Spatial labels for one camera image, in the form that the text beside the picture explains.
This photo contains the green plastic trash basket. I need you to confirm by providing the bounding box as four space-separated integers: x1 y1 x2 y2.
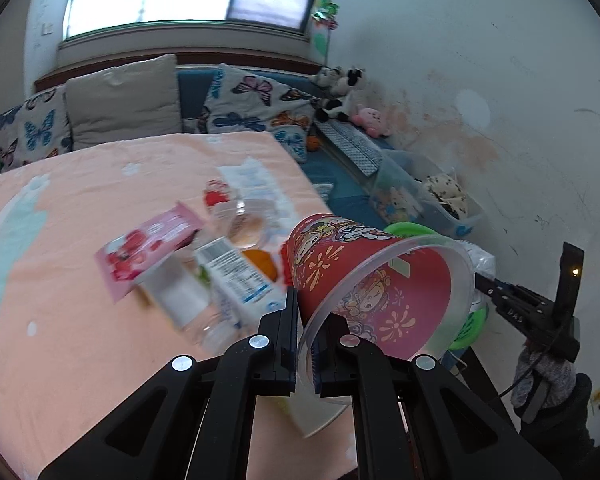
385 221 496 356

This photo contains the beige cushion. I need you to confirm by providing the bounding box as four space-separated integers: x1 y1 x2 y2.
65 53 182 151

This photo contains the colourful pinwheel decoration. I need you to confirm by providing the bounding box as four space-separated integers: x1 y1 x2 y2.
310 0 339 64

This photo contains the pink plush toy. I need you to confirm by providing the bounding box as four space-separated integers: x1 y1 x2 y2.
350 106 391 139

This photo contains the white blue milk carton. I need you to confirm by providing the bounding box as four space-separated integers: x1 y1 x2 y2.
194 237 286 330

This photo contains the pink blanket table cover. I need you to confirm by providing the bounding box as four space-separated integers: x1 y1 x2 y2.
0 132 326 479

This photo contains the patterned folded cloth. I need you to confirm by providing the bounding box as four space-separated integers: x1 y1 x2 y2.
316 120 382 177

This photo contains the butterfly pillow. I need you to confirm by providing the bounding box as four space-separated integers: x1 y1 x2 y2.
0 84 73 174
196 64 318 164

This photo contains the clear round plastic container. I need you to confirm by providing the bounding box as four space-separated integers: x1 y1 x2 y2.
211 198 278 250

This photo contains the red cartoon paper cup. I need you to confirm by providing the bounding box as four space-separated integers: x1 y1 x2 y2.
286 214 475 387

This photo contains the clear plastic storage box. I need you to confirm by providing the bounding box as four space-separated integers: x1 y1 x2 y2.
370 150 482 238

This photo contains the grey gloved right hand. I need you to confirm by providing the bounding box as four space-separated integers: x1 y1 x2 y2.
510 346 577 408

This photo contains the butterfly pillow right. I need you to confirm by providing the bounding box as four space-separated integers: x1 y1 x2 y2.
196 64 318 164

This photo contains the cow plush toy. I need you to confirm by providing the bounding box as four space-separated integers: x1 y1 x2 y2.
309 66 366 122

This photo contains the half eaten orange bun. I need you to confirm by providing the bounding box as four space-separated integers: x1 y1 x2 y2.
242 248 278 283

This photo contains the small orange ball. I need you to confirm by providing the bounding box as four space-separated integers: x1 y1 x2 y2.
306 136 321 152

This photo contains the clear plastic bottle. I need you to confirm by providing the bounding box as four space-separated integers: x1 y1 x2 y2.
136 256 250 354

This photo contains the butterfly pillow left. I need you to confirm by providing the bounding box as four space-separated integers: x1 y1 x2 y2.
0 84 73 174

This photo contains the pink snack wrapper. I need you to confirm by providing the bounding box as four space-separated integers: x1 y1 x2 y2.
95 203 204 302

